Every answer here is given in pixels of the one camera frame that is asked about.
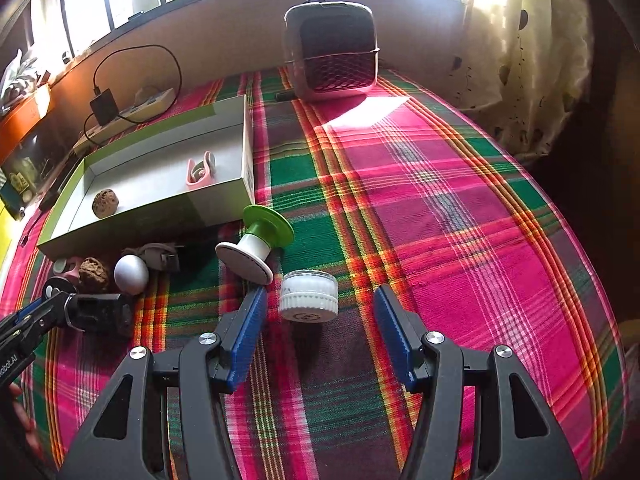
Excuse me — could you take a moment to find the beige power strip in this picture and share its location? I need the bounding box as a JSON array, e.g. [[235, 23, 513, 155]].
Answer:
[[72, 87, 176, 153]]

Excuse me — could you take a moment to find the cream spotted curtain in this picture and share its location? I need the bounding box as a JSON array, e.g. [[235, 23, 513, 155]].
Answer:
[[450, 0, 601, 161]]

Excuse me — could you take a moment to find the black adapter cable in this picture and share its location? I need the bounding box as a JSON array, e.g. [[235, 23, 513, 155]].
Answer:
[[82, 45, 182, 126]]

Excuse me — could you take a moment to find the black power adapter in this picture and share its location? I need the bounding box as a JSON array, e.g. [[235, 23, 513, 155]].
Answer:
[[90, 91, 118, 125]]

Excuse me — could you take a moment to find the dark display shelf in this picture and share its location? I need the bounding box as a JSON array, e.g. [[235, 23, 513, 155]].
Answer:
[[0, 125, 63, 222]]

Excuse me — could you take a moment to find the orange box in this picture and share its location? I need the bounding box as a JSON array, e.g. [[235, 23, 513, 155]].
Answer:
[[0, 85, 52, 137]]

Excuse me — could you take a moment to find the black oval case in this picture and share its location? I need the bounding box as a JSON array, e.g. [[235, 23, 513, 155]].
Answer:
[[42, 280, 78, 306]]

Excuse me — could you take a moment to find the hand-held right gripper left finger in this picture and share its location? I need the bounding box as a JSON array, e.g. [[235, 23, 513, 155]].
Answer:
[[59, 284, 271, 480]]

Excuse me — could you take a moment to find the white ribbed jar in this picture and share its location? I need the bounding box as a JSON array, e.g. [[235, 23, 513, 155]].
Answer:
[[279, 269, 340, 322]]

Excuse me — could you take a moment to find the pink clip with mint pad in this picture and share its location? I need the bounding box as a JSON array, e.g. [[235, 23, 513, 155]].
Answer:
[[54, 256, 83, 281]]

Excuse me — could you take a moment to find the dark wooden cabinet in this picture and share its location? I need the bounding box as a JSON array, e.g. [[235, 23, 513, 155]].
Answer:
[[540, 0, 640, 321]]

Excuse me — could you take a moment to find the green and white cardboard box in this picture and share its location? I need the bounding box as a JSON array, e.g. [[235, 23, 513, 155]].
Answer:
[[37, 94, 256, 261]]

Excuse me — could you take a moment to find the brown walnut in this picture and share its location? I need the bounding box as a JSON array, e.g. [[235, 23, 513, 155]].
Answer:
[[92, 188, 121, 219], [77, 257, 118, 293]]

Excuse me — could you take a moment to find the plaid blanket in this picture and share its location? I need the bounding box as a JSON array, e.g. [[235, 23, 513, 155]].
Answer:
[[0, 67, 628, 480]]

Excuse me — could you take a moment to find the small grey desk fan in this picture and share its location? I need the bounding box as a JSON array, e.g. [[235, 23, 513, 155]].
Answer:
[[282, 0, 383, 103]]

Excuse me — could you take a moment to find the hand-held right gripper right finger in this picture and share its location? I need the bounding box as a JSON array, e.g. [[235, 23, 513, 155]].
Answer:
[[372, 284, 583, 480]]

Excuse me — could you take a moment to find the person's left hand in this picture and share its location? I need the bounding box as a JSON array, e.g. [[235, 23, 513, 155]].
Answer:
[[7, 382, 40, 453]]

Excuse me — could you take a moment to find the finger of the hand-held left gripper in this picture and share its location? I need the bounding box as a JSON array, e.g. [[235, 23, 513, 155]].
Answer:
[[0, 294, 68, 332], [0, 320, 56, 361]]

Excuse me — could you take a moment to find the bundled usb cable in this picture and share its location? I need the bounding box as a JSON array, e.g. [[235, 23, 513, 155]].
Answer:
[[122, 241, 181, 273]]

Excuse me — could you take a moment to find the white egg-shaped ball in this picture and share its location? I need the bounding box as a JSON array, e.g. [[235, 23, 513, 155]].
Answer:
[[114, 255, 150, 295]]

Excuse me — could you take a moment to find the green and white spool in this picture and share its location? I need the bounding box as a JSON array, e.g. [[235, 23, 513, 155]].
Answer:
[[215, 204, 295, 285]]

